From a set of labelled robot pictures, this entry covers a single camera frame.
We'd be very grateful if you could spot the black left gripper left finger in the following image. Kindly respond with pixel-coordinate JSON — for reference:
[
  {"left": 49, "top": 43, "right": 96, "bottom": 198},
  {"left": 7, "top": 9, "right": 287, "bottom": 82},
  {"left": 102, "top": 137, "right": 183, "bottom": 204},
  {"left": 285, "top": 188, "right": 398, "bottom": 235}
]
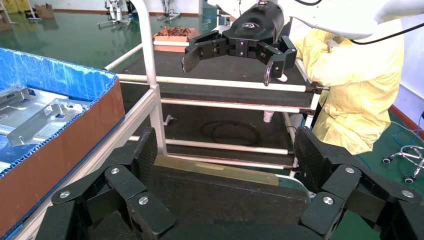
[{"left": 34, "top": 127, "right": 177, "bottom": 240}]

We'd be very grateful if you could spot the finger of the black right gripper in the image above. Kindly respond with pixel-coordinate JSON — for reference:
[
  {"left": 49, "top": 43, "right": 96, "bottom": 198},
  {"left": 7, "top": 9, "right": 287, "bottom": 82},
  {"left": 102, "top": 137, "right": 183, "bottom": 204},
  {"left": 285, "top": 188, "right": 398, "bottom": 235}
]
[
  {"left": 181, "top": 30, "right": 230, "bottom": 74},
  {"left": 258, "top": 35, "right": 298, "bottom": 87}
]

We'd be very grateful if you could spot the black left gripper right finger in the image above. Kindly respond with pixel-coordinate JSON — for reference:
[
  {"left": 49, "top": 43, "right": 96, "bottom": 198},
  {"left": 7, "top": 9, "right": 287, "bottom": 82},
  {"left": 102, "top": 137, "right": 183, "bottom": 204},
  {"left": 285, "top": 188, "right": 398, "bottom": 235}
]
[{"left": 293, "top": 125, "right": 424, "bottom": 240}]

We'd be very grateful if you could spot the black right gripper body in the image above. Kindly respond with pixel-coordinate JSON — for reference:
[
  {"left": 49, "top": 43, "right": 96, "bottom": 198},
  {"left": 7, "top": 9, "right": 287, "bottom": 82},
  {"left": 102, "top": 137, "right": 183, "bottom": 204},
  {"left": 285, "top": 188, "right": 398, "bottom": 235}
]
[{"left": 221, "top": 1, "right": 286, "bottom": 59}]

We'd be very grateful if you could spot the blue corrugated plastic box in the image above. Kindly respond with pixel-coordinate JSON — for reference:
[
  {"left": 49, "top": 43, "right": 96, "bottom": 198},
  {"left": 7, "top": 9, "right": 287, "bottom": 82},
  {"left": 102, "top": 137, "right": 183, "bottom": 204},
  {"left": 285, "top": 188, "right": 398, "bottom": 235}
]
[{"left": 0, "top": 47, "right": 126, "bottom": 240}]

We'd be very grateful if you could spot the brown cardboard box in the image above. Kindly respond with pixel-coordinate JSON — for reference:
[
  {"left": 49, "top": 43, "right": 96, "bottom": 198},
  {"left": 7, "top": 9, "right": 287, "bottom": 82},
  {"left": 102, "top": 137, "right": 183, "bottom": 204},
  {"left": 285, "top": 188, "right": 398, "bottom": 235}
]
[{"left": 33, "top": 3, "right": 56, "bottom": 19}]

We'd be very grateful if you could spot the white tube rack cart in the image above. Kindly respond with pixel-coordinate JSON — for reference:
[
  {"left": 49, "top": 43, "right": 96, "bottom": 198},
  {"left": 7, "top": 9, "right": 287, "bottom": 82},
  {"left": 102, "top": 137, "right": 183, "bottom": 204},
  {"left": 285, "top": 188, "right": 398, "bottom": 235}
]
[{"left": 104, "top": 43, "right": 329, "bottom": 178}]

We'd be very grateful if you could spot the white equipment stand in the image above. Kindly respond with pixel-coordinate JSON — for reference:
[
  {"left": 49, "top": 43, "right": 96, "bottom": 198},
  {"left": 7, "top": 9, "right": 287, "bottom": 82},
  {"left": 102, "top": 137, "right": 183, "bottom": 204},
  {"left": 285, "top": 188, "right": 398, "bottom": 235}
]
[
  {"left": 157, "top": 0, "right": 182, "bottom": 21},
  {"left": 97, "top": 0, "right": 133, "bottom": 28}
]

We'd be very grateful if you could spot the chrome chair base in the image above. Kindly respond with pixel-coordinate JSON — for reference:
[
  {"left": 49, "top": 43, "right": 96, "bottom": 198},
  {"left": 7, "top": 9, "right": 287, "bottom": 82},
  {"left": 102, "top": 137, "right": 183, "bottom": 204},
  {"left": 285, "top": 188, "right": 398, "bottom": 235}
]
[{"left": 382, "top": 145, "right": 424, "bottom": 185}]

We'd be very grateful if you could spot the person in yellow coverall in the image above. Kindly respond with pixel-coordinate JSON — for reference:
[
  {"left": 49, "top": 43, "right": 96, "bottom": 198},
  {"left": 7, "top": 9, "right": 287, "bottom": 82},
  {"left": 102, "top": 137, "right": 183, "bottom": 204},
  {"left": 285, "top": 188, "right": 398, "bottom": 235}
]
[{"left": 293, "top": 19, "right": 406, "bottom": 157}]

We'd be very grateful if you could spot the brass table edge strip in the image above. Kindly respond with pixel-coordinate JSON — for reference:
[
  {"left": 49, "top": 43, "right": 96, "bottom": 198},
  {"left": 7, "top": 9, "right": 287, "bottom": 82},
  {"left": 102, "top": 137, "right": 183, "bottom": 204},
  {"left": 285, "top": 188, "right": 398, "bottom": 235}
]
[{"left": 153, "top": 154, "right": 280, "bottom": 187}]

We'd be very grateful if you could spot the black rubber table mat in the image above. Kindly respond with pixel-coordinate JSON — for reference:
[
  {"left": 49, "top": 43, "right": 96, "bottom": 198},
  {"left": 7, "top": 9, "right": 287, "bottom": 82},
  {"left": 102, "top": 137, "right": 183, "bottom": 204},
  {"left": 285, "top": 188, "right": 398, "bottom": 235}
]
[{"left": 89, "top": 163, "right": 311, "bottom": 240}]

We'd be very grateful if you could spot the coiled black cable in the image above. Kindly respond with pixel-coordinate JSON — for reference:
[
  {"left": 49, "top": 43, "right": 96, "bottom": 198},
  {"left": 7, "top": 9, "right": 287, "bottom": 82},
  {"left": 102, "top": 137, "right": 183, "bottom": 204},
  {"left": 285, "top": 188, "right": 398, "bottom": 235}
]
[{"left": 199, "top": 120, "right": 262, "bottom": 147}]

